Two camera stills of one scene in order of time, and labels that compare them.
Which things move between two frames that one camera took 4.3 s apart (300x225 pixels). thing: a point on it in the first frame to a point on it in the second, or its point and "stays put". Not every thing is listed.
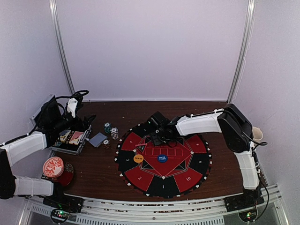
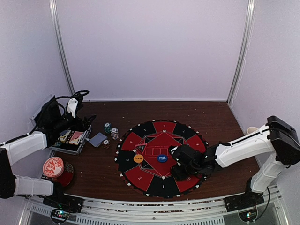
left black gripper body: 59,123 stays put
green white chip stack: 107,127 stays put
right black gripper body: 161,139 to 181,176
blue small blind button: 162,158 stays put
